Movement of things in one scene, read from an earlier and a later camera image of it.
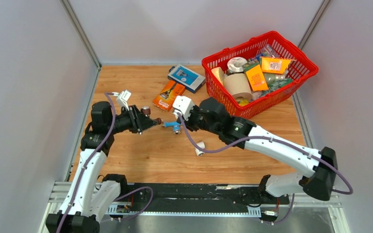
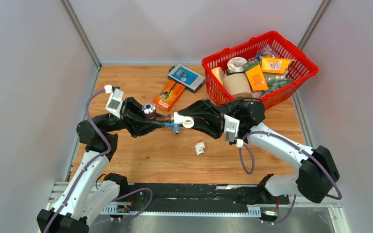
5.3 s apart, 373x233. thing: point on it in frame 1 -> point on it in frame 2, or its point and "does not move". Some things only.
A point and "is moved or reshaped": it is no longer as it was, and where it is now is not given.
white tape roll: (235, 64) does not move
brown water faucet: (146, 110) is moved or reshaped
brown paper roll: (238, 85) does not move
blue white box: (192, 81) does not move
